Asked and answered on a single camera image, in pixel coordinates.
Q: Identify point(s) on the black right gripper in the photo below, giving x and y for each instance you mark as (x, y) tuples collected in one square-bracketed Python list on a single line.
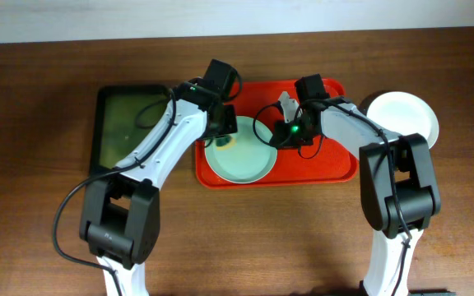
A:
[(282, 139)]

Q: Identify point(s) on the cream white plate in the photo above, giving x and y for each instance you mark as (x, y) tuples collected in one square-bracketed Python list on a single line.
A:
[(405, 113)]

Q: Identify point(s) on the light green plate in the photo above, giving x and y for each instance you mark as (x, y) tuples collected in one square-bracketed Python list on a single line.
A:
[(249, 160)]

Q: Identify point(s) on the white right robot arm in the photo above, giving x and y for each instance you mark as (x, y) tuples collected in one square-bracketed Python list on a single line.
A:
[(398, 189)]

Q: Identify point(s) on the red plastic tray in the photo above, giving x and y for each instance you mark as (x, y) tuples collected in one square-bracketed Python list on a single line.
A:
[(324, 162)]

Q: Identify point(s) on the black tray with green liquid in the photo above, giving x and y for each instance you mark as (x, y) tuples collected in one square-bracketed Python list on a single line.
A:
[(124, 115)]

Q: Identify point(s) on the yellow green sponge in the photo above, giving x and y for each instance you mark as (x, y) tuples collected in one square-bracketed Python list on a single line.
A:
[(224, 142)]

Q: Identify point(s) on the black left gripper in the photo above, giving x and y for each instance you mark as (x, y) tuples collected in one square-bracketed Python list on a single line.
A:
[(225, 134)]

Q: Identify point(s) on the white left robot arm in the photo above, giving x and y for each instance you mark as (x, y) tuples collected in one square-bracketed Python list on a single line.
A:
[(120, 219)]

